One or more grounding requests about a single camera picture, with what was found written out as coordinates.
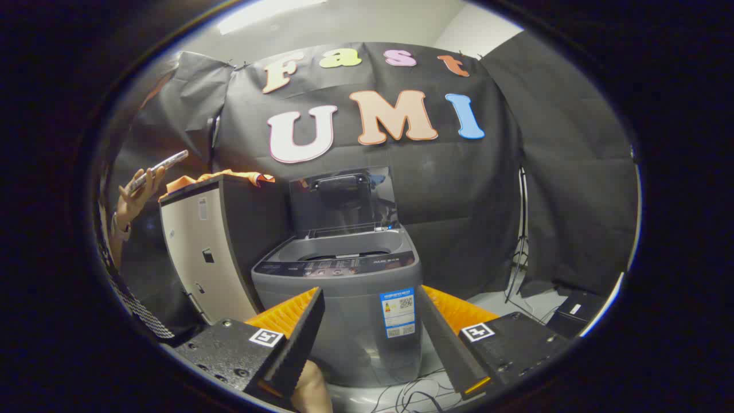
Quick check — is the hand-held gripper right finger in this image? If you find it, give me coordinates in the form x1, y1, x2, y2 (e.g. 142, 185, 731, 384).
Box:
416, 284, 569, 401

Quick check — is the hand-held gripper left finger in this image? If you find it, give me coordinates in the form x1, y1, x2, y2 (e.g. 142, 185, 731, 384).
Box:
172, 287, 326, 402

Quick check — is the grey washing machine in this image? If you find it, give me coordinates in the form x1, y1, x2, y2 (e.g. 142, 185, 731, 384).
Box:
251, 227, 424, 388

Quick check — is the dark glass washing machine lid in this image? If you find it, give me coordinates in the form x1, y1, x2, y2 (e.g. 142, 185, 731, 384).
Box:
288, 166, 399, 239

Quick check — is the orange polo shirt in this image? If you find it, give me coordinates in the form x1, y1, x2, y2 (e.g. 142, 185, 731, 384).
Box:
159, 169, 276, 201

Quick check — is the white and black cabinet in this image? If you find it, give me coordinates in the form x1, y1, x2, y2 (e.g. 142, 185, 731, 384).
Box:
159, 175, 290, 325

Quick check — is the black box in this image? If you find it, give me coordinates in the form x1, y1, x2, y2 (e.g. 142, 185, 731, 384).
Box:
546, 290, 606, 339

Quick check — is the black tripod stand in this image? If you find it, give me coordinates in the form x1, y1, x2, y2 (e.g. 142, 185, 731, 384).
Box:
505, 166, 531, 305

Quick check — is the black backdrop cloth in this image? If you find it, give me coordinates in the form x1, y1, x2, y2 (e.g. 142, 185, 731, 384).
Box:
109, 40, 640, 299

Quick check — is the silver smartphone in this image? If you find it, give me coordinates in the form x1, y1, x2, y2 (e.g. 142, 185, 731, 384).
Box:
127, 150, 189, 193

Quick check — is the tangle of black cables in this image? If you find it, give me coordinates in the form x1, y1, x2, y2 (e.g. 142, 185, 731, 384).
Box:
367, 367, 459, 413

